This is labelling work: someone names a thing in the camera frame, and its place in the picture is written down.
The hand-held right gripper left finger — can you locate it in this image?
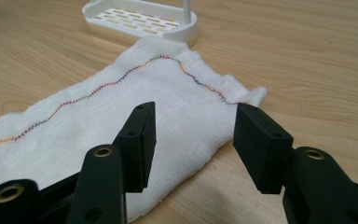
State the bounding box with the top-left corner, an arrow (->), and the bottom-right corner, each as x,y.
66,101 -> 158,224

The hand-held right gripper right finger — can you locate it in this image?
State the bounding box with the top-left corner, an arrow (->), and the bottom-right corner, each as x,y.
232,103 -> 358,224

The white plastic slotted rack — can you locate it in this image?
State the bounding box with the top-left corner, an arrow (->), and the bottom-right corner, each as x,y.
81,0 -> 200,49

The white cloth with coloured stitching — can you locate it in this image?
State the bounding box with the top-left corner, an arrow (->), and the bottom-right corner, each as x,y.
0,36 -> 268,223

